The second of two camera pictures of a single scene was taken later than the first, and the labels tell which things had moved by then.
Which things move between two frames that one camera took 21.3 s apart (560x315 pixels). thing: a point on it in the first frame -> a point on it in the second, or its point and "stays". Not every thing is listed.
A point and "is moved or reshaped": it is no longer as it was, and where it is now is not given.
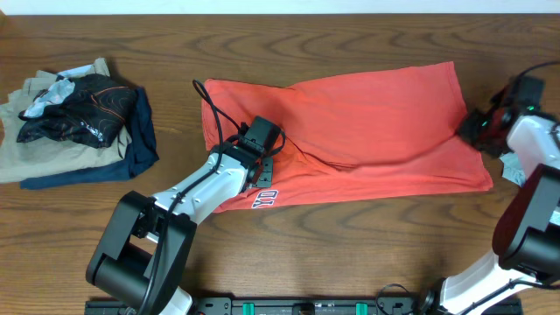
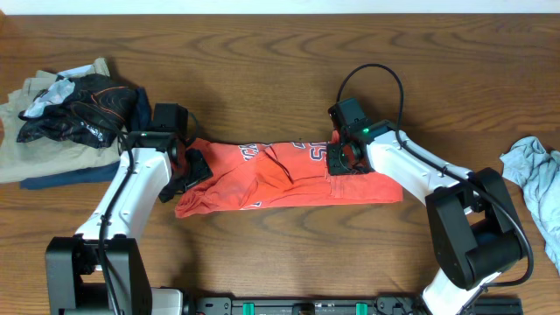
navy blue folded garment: (141, 153) stays
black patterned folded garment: (88, 109) stays
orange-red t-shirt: (394, 131) is moved or reshaped
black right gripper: (466, 129) -> (333, 164)
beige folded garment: (33, 157) stays
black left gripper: (267, 179) -> (201, 171)
